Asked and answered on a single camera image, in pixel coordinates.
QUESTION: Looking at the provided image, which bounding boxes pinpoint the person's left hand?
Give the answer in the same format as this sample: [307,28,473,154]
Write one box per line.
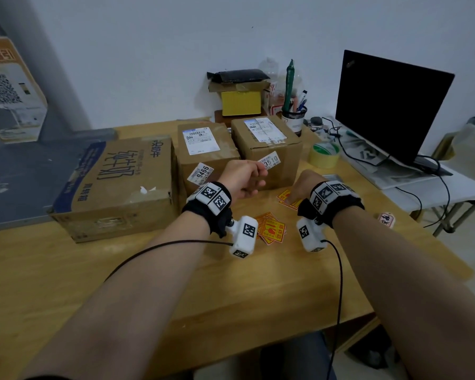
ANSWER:
[217,158,268,201]

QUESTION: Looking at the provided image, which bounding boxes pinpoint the person's right hand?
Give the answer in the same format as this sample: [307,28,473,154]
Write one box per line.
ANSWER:
[286,170,330,207]

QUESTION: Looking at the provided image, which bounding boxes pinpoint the white price label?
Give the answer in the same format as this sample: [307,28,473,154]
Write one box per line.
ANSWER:
[187,162,215,186]
[257,151,282,172]

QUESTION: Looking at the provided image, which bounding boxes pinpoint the person's left forearm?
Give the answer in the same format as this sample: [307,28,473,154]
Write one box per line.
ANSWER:
[19,211,213,380]

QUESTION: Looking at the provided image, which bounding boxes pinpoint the person's right forearm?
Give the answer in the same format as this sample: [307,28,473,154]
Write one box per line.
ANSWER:
[332,206,475,380]

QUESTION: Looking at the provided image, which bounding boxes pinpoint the orange sticker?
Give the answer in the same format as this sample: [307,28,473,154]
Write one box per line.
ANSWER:
[260,220,287,246]
[255,211,278,235]
[277,188,304,211]

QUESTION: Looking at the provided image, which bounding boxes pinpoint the cardboard box with shipping label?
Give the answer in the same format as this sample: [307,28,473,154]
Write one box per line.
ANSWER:
[171,122,242,198]
[230,115,304,191]

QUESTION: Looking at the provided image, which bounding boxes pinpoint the black wristband with marker cubes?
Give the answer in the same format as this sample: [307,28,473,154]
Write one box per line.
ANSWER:
[182,181,234,239]
[297,180,365,229]

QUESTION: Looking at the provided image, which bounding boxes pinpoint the yellow-green tape roll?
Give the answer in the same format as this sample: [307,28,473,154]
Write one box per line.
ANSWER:
[310,142,341,169]

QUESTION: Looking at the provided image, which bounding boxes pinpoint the black pen holder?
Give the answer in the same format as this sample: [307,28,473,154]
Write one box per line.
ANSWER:
[281,107,308,136]

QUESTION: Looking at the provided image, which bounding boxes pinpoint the yellow box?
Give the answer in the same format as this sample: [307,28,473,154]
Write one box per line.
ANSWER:
[220,90,260,117]

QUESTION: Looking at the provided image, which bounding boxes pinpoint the small flat cardboard box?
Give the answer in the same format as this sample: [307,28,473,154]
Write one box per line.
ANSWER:
[208,80,271,94]

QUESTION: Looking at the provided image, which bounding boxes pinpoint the green pen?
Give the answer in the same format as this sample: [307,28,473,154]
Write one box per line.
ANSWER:
[283,59,296,113]

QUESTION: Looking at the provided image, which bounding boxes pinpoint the white laptop stand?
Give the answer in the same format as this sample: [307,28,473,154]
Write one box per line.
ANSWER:
[332,126,434,190]

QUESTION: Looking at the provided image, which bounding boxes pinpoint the clear plastic bottle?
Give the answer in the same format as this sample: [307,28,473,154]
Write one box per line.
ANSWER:
[259,57,281,115]

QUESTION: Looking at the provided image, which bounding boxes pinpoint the black pouch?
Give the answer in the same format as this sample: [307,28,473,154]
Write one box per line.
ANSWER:
[207,69,271,84]

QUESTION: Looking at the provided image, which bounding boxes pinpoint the black laptop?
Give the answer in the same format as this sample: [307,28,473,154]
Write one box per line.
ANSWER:
[335,50,456,177]

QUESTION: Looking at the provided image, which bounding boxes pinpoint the large blue-printed cardboard box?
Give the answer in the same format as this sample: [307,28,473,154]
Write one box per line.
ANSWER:
[47,135,179,244]

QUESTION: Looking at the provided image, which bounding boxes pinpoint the white folding table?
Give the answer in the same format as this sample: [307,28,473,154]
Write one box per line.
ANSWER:
[380,162,475,239]

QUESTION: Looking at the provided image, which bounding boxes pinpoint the dark trousers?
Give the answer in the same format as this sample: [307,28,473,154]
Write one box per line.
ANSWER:
[260,331,338,380]

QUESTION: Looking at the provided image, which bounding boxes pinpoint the beige chair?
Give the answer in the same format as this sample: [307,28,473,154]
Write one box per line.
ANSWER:
[435,116,475,172]

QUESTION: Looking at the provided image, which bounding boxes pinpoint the grey board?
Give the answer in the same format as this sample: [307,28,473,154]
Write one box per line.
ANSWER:
[0,128,118,234]

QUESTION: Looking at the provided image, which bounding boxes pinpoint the cardboard box with printed poster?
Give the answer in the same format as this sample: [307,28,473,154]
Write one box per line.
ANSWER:
[0,35,49,144]

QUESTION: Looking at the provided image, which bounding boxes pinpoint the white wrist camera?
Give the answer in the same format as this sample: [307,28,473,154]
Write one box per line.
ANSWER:
[296,217,327,253]
[226,215,259,259]

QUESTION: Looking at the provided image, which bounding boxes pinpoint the thin black cable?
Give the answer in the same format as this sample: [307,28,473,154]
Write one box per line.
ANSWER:
[321,116,392,167]

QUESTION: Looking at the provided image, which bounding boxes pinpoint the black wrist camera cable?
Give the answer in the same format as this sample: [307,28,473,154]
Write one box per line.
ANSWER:
[103,239,235,284]
[321,239,344,380]

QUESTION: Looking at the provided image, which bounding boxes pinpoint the black laptop power cable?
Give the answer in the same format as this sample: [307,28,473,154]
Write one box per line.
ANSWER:
[395,154,453,229]

